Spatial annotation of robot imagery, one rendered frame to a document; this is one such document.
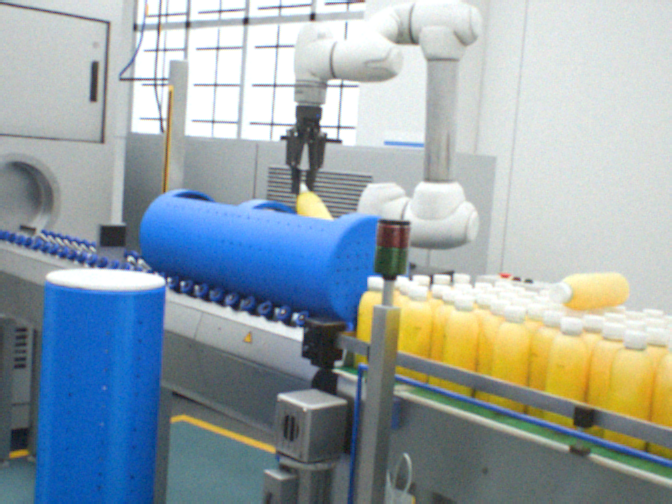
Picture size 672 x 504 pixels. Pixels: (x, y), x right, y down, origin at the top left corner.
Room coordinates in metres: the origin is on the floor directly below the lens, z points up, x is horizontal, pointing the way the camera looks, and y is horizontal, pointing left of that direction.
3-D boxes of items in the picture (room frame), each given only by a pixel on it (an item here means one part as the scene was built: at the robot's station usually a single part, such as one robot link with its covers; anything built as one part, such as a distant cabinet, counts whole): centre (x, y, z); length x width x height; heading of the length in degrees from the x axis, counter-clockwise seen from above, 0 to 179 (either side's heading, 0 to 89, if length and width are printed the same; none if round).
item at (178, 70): (3.47, 0.66, 0.85); 0.06 x 0.06 x 1.70; 42
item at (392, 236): (1.62, -0.10, 1.23); 0.06 x 0.06 x 0.04
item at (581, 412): (1.47, -0.43, 0.94); 0.03 x 0.02 x 0.08; 42
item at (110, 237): (3.13, 0.79, 1.00); 0.10 x 0.04 x 0.15; 132
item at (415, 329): (1.88, -0.18, 0.99); 0.07 x 0.07 x 0.19
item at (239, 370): (2.92, 0.60, 0.79); 2.17 x 0.29 x 0.34; 42
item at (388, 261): (1.62, -0.10, 1.18); 0.06 x 0.06 x 0.05
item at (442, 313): (1.86, -0.25, 0.99); 0.07 x 0.07 x 0.19
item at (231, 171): (4.72, 0.28, 0.72); 2.15 x 0.54 x 1.45; 51
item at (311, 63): (2.37, 0.09, 1.63); 0.13 x 0.11 x 0.16; 65
